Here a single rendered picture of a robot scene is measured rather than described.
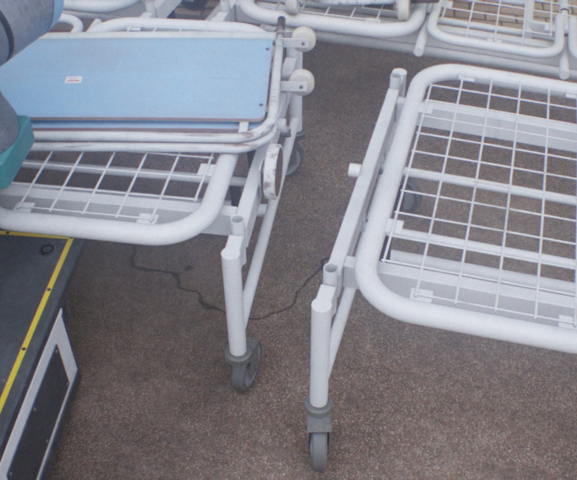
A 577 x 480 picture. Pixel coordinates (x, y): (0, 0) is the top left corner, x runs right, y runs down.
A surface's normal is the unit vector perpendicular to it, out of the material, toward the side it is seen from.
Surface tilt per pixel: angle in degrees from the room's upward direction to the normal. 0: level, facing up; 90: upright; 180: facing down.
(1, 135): 70
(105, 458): 0
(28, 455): 90
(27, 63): 3
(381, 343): 0
